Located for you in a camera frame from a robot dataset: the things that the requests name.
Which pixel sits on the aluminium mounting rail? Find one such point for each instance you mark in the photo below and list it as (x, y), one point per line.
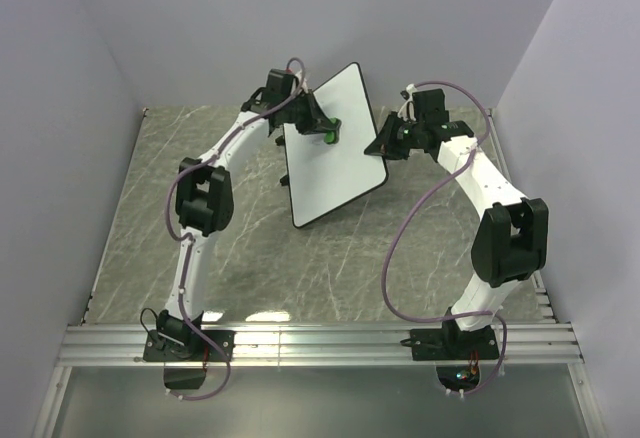
(315, 345)

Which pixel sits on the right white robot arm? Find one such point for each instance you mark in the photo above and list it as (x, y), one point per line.
(511, 240)

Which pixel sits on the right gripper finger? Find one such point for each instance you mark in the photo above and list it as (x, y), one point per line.
(387, 136)
(393, 153)

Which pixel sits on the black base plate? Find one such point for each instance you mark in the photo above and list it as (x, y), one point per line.
(174, 341)
(447, 344)

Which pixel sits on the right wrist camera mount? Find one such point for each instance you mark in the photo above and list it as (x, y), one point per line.
(405, 111)

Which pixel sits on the white whiteboard black frame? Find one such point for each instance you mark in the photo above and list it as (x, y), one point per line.
(325, 177)

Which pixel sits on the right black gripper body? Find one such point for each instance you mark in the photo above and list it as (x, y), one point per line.
(407, 136)

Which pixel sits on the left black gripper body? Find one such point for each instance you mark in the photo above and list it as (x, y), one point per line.
(298, 113)

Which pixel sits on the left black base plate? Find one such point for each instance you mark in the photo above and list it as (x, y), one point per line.
(174, 341)

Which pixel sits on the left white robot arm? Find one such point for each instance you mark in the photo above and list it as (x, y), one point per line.
(202, 191)

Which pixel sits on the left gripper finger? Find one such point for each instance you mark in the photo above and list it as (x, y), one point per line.
(310, 113)
(310, 131)

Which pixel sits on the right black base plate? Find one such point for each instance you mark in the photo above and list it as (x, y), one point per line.
(447, 344)

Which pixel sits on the green whiteboard eraser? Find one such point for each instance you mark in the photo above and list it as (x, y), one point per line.
(330, 128)

